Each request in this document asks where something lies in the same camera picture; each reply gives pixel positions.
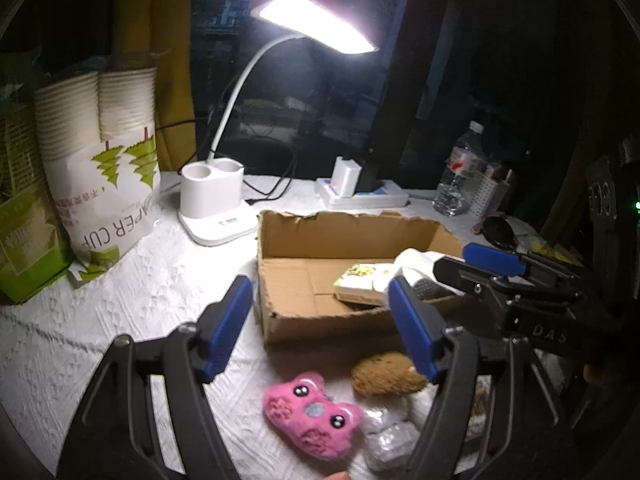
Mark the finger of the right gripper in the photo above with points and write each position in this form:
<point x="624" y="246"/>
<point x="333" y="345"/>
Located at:
<point x="465" y="278"/>
<point x="493" y="260"/>

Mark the clear plastic bag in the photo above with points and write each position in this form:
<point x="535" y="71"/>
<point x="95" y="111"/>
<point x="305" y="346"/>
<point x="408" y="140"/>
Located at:
<point x="389" y="436"/>

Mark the white perforated basket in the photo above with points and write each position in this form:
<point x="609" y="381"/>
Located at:
<point x="490" y="192"/>

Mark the black round object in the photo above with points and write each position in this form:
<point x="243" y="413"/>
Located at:
<point x="499" y="233"/>

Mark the cartoon printed tissue pack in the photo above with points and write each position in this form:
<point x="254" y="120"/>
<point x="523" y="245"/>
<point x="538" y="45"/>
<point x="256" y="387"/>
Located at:
<point x="365" y="284"/>

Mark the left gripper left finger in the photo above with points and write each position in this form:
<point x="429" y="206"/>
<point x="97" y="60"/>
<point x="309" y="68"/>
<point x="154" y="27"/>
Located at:
<point x="219" y="327"/>

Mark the white power strip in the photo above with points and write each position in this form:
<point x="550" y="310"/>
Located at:
<point x="387" y="195"/>

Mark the cardboard box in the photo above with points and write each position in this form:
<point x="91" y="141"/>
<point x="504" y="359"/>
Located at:
<point x="300" y="258"/>

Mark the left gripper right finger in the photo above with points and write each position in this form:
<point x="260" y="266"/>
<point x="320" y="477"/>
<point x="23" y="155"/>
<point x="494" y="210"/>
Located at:
<point x="420" y="326"/>

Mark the white textured towel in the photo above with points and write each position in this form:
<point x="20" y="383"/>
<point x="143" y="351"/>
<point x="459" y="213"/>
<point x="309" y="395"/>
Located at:
<point x="415" y="266"/>

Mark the white embossed table cloth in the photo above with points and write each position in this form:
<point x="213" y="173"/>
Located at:
<point x="51" y="344"/>

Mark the clear water bottle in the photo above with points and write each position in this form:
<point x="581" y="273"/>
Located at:
<point x="466" y="160"/>

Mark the paper cup pack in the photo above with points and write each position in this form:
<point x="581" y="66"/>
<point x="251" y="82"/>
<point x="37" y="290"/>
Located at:
<point x="96" y="134"/>

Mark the brown fuzzy plush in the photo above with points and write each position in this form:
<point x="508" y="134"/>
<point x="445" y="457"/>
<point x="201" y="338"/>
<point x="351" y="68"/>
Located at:
<point x="386" y="374"/>

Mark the yellow curtain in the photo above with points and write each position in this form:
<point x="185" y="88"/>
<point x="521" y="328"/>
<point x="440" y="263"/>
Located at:
<point x="157" y="33"/>

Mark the pink plush toy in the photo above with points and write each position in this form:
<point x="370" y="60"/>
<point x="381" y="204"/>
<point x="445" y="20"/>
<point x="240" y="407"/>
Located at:
<point x="315" y="424"/>

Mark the green paper package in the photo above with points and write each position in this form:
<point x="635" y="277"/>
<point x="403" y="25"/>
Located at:
<point x="34" y="246"/>

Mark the white power adapter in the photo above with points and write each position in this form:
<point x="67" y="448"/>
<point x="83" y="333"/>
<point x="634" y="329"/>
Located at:
<point x="345" y="177"/>

